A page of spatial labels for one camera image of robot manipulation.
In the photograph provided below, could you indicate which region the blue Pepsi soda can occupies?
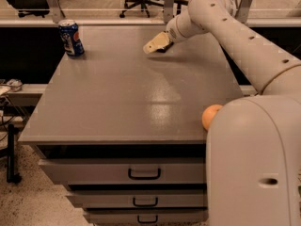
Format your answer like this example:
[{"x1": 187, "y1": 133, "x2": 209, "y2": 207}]
[{"x1": 58, "y1": 20, "x2": 85, "y2": 57}]

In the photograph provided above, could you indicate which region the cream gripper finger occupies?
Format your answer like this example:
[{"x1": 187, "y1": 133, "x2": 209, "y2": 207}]
[{"x1": 143, "y1": 31, "x2": 172, "y2": 54}]

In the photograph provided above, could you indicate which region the black stand leg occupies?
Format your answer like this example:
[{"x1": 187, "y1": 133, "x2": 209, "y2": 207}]
[{"x1": 7, "y1": 124, "x2": 22, "y2": 184}]

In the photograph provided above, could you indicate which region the middle grey drawer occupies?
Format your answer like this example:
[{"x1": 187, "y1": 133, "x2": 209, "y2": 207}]
[{"x1": 67, "y1": 189, "x2": 207, "y2": 209}]

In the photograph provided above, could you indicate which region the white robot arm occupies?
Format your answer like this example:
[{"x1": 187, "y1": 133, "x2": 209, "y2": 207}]
[{"x1": 143, "y1": 0, "x2": 301, "y2": 226}]

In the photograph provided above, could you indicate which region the grey drawer cabinet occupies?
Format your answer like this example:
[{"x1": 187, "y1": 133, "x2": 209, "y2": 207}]
[{"x1": 18, "y1": 24, "x2": 246, "y2": 226}]

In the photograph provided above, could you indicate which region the bottom grey drawer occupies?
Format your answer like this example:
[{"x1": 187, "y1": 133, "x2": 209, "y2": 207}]
[{"x1": 84, "y1": 208, "x2": 208, "y2": 224}]

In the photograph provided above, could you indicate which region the top grey drawer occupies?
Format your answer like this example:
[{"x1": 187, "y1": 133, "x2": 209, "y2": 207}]
[{"x1": 39, "y1": 158, "x2": 206, "y2": 185}]

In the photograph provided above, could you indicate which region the black rxbar chocolate wrapper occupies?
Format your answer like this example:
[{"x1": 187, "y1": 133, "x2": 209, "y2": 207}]
[{"x1": 156, "y1": 42, "x2": 174, "y2": 53}]

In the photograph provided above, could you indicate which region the orange fruit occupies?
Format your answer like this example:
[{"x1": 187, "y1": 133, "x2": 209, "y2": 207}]
[{"x1": 201, "y1": 105, "x2": 222, "y2": 130}]

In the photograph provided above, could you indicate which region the grey drawer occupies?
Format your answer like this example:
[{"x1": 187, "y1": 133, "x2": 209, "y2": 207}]
[
  {"x1": 67, "y1": 189, "x2": 207, "y2": 209},
  {"x1": 39, "y1": 158, "x2": 206, "y2": 185},
  {"x1": 84, "y1": 208, "x2": 208, "y2": 224}
]

